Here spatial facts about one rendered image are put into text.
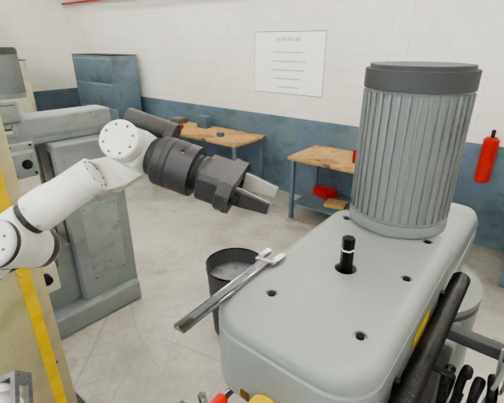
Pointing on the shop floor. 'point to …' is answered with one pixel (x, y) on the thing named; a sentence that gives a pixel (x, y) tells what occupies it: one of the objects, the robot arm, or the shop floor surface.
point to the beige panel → (18, 285)
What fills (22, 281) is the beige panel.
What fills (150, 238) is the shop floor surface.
